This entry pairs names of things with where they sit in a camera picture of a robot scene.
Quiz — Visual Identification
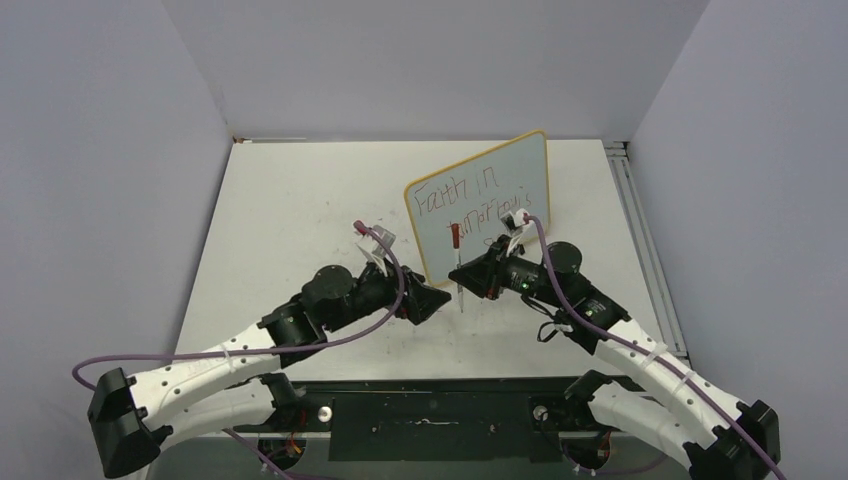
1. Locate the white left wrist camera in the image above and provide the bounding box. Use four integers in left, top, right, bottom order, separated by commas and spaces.
356, 225, 396, 276

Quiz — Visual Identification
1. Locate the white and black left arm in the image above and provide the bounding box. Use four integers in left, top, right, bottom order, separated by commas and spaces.
87, 260, 451, 479

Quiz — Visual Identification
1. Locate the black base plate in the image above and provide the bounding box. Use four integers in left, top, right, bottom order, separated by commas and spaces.
231, 374, 698, 465

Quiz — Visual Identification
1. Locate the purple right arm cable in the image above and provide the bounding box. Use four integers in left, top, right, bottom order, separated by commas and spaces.
523, 213, 790, 480

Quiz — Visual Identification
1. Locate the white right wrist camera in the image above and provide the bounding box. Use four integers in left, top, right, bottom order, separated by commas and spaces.
499, 208, 530, 255

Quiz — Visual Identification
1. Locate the aluminium rail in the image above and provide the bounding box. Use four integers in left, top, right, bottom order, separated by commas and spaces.
135, 390, 735, 442
603, 141, 690, 365

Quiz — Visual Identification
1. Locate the aluminium right side rail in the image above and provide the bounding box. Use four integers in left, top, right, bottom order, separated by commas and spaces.
603, 141, 690, 365

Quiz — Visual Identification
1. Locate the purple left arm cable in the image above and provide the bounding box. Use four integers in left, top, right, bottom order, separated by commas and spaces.
71, 221, 407, 480

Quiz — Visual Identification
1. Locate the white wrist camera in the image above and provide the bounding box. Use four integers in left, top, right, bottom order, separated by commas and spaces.
356, 225, 396, 276
499, 208, 530, 255

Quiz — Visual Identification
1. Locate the aluminium front rail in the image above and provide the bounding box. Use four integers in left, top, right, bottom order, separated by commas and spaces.
135, 390, 735, 442

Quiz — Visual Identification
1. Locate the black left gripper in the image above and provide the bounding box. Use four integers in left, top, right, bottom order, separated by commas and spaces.
323, 252, 449, 332

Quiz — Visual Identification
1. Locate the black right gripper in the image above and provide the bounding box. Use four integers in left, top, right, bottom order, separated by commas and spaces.
449, 235, 564, 308

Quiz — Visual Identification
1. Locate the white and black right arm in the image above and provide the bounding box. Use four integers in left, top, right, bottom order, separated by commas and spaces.
449, 236, 781, 479

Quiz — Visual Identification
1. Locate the white whiteboard marker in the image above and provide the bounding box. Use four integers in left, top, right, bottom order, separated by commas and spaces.
450, 223, 464, 313

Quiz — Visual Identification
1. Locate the yellow framed whiteboard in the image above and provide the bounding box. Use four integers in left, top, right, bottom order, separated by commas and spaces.
404, 130, 551, 286

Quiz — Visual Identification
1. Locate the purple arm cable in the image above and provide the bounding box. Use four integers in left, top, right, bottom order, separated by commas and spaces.
523, 213, 790, 480
71, 221, 407, 480

